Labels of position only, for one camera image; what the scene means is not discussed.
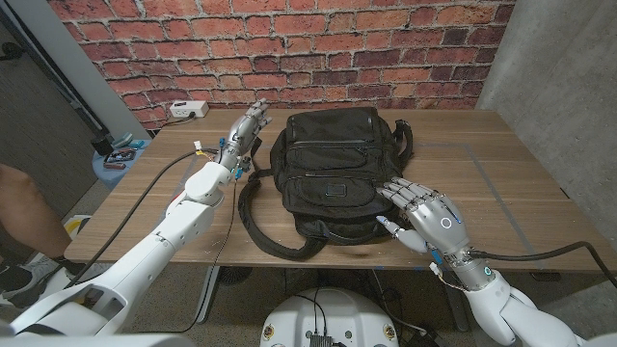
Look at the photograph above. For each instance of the black power adapter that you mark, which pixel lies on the black power adapter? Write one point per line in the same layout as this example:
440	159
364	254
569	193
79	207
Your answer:
426	339

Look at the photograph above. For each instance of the black backpack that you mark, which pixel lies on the black backpack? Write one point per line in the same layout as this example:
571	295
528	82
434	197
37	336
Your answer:
332	159

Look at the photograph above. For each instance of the dark tray with parts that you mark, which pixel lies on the dark tray with parts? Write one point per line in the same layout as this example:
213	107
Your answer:
119	157

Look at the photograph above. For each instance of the grey black sneaker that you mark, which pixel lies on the grey black sneaker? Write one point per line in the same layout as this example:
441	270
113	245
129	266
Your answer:
21	284

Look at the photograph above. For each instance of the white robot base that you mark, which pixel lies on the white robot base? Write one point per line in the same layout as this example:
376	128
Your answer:
332	318

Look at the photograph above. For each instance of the person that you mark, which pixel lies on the person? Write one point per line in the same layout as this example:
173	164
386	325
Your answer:
29	212

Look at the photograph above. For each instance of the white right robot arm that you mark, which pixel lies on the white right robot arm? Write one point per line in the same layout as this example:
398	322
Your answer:
496	303

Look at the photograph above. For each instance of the white power strip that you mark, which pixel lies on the white power strip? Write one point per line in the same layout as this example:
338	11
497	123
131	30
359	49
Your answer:
188	109

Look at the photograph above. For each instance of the blue round stool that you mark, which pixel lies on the blue round stool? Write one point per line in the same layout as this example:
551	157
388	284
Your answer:
115	176

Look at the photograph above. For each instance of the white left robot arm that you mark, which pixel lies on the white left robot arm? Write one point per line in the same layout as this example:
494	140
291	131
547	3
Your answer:
183	226

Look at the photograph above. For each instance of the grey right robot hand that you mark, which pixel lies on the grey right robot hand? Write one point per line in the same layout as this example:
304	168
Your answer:
438	224

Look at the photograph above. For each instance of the grey metal table leg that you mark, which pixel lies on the grey metal table leg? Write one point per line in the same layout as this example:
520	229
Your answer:
206	299
453	308

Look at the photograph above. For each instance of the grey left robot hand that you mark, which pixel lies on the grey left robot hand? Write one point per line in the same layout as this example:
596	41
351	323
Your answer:
241	137

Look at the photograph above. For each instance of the black cup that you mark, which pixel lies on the black cup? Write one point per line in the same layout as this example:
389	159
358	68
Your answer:
101	144

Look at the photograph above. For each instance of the black round fan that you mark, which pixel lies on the black round fan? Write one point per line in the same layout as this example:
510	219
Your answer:
234	274

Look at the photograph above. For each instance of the red brick print backdrop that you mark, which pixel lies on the red brick print backdrop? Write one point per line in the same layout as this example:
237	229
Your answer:
289	48

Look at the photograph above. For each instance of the teal plastic case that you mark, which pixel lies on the teal plastic case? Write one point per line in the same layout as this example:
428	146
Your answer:
126	140

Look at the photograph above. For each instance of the white robot chest cover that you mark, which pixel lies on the white robot chest cover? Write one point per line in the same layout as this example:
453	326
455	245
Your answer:
96	341

